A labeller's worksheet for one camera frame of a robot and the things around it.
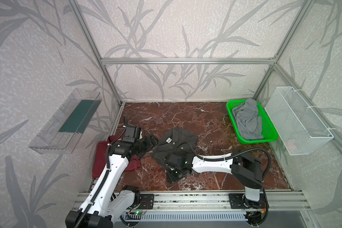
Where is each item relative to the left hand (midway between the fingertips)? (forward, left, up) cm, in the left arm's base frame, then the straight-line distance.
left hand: (157, 140), depth 77 cm
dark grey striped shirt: (+7, -10, -14) cm, 19 cm away
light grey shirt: (+22, -64, -14) cm, 69 cm away
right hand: (-14, -7, -16) cm, 22 cm away
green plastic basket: (+14, -74, -13) cm, 76 cm away
